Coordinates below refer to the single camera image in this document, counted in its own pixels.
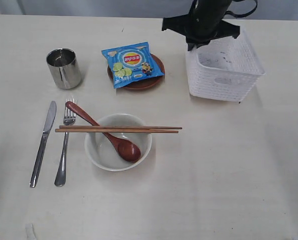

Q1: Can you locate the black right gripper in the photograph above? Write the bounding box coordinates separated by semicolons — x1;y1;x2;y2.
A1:
161;0;240;51

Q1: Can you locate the white perforated plastic basket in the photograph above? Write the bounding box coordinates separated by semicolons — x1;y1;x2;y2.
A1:
185;28;265;103

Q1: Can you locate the blue Lay's chips bag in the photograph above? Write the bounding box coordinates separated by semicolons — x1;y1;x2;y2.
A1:
101;42;164;89

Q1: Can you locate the brown round plate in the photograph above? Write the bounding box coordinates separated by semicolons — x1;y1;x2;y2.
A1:
107;54;165;91

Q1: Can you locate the red-brown wooden spoon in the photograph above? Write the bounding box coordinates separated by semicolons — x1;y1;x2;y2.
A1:
65;101;141;163

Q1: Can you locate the brown wooden chopstick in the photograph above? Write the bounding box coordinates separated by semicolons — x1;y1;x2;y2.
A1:
55;128;179;134
59;125;183;130

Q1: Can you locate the grey speckled ceramic bowl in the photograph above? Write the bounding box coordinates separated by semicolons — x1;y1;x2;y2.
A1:
84;113;153;172

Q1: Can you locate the silver metal fork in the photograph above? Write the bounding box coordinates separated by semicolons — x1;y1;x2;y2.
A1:
54;105;76;187

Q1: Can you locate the silver metal table knife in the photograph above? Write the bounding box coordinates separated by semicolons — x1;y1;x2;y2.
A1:
29;100;57;188

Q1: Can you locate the white curtain backdrop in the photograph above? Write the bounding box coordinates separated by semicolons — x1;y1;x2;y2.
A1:
0;0;298;21

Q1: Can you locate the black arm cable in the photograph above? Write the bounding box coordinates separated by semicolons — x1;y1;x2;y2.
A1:
223;0;259;19

